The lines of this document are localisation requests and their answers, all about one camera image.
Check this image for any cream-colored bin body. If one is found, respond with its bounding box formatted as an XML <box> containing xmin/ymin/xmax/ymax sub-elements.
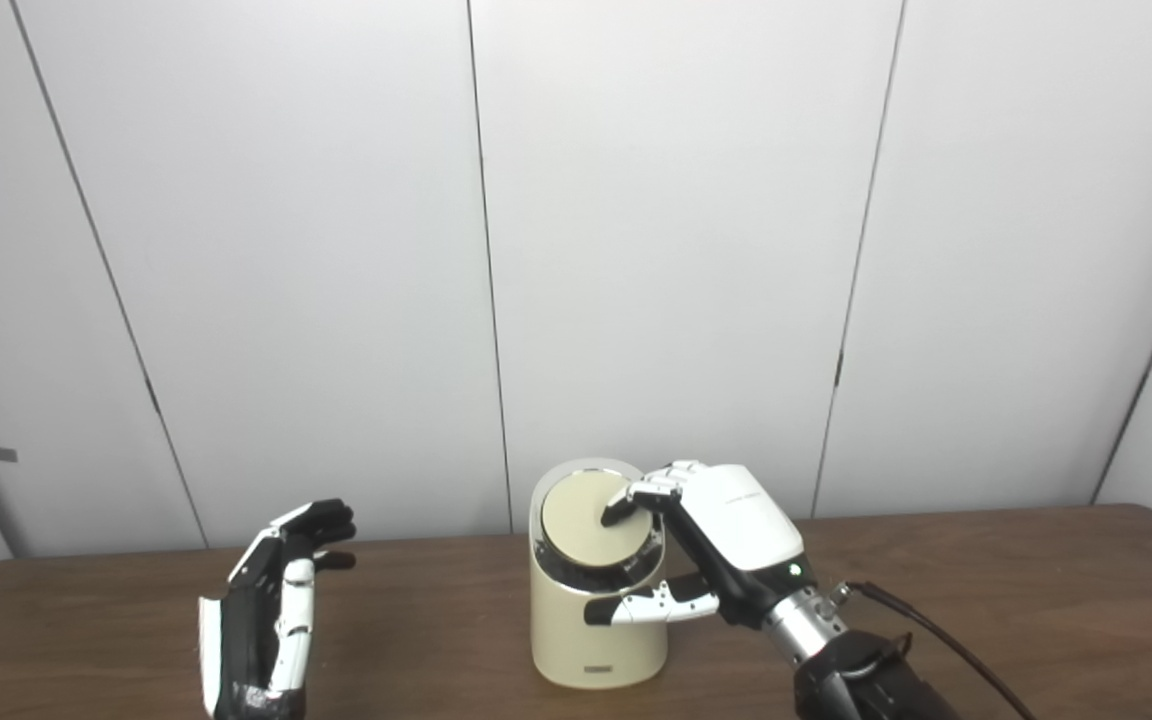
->
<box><xmin>529</xmin><ymin>458</ymin><xmax>670</xmax><ymax>690</ymax></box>

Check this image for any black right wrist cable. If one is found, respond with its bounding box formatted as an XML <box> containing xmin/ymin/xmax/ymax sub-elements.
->
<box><xmin>831</xmin><ymin>580</ymin><xmax>1037</xmax><ymax>720</ymax></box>

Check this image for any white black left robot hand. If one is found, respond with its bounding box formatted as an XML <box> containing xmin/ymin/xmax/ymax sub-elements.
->
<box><xmin>198</xmin><ymin>499</ymin><xmax>357</xmax><ymax>720</ymax></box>

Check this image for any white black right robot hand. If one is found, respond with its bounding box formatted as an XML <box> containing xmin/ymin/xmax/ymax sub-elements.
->
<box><xmin>584</xmin><ymin>461</ymin><xmax>805</xmax><ymax>631</ymax></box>

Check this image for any cream round bin lid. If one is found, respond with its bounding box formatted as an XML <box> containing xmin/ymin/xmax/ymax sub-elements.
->
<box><xmin>541</xmin><ymin>470</ymin><xmax>655</xmax><ymax>566</ymax></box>

